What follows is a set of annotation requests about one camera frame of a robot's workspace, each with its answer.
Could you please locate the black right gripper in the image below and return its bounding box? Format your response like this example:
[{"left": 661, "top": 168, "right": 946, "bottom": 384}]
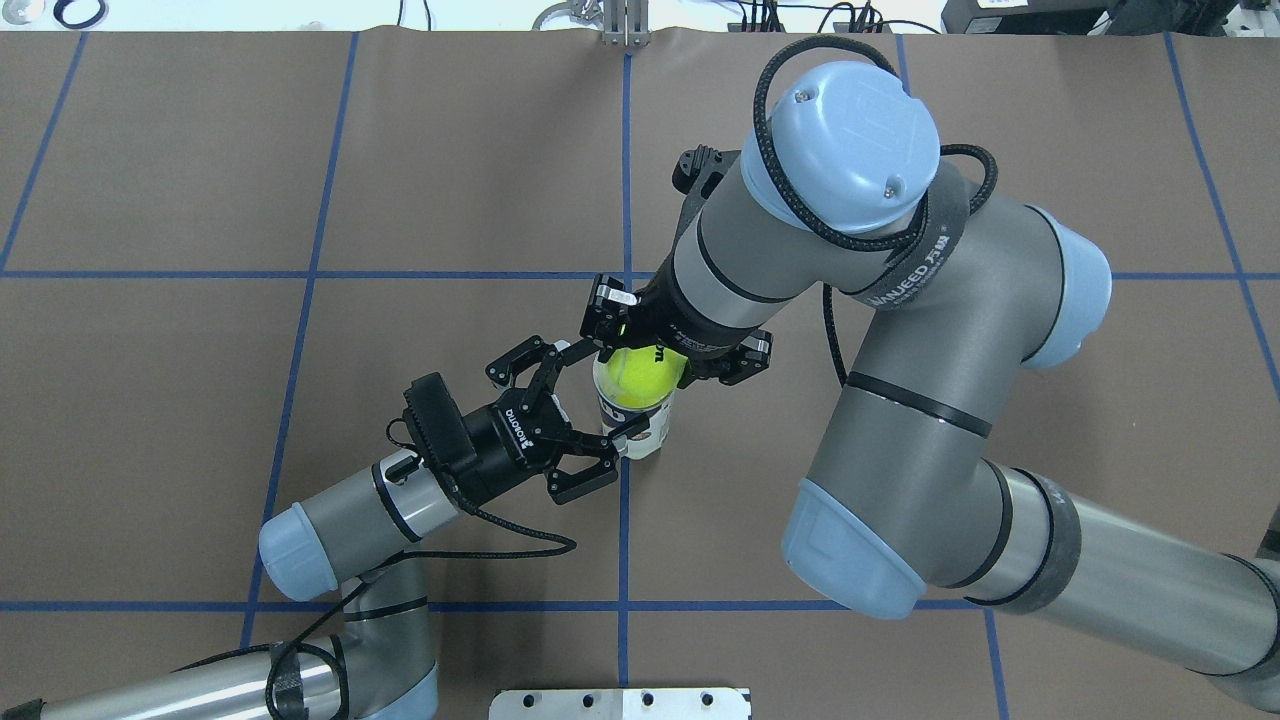
[{"left": 580, "top": 273, "right": 774, "bottom": 387}]

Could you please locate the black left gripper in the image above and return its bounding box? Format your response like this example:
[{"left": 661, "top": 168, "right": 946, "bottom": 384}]
[{"left": 458, "top": 336, "right": 653, "bottom": 507}]

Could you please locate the Roland Garros yellow tennis ball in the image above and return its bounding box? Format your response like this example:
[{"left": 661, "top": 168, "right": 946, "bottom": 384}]
[{"left": 594, "top": 345, "right": 689, "bottom": 410}]

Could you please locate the clear tennis ball tube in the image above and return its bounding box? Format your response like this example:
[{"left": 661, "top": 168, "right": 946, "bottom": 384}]
[{"left": 593, "top": 361, "right": 677, "bottom": 460}]

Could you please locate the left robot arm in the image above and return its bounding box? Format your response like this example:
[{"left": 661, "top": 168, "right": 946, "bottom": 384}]
[{"left": 4, "top": 336, "right": 649, "bottom": 719}]

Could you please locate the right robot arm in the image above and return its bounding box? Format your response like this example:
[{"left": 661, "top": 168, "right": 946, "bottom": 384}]
[{"left": 582, "top": 53, "right": 1277, "bottom": 712}]

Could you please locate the black box with label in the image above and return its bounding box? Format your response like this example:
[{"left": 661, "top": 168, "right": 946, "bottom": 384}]
[{"left": 941, "top": 1, "right": 1114, "bottom": 36}]

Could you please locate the blue tape roll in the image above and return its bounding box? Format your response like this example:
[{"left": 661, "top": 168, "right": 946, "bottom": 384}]
[{"left": 52, "top": 0, "right": 110, "bottom": 31}]

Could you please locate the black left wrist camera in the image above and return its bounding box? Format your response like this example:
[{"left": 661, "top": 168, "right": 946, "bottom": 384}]
[{"left": 402, "top": 373, "right": 479, "bottom": 483}]

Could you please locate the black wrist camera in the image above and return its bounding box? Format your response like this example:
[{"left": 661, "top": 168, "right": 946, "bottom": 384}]
[
  {"left": 671, "top": 145, "right": 741, "bottom": 200},
  {"left": 402, "top": 373, "right": 479, "bottom": 483}
]

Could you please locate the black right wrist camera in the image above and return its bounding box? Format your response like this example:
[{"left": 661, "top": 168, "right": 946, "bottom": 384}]
[{"left": 671, "top": 145, "right": 741, "bottom": 200}]

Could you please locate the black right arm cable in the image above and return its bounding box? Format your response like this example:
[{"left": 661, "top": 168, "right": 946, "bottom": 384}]
[{"left": 753, "top": 36, "right": 1001, "bottom": 391}]

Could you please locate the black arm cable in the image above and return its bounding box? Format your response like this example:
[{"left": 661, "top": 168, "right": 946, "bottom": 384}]
[
  {"left": 753, "top": 36, "right": 1001, "bottom": 391},
  {"left": 170, "top": 420, "right": 579, "bottom": 720}
]

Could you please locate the white camera pillar with base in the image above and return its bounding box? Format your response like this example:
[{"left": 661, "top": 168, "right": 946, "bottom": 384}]
[{"left": 488, "top": 687, "right": 754, "bottom": 719}]

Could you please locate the aluminium frame post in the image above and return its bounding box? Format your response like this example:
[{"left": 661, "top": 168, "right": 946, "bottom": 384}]
[{"left": 598, "top": 0, "right": 652, "bottom": 49}]

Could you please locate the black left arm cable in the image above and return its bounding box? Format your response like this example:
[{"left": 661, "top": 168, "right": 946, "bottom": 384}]
[{"left": 170, "top": 420, "right": 579, "bottom": 720}]

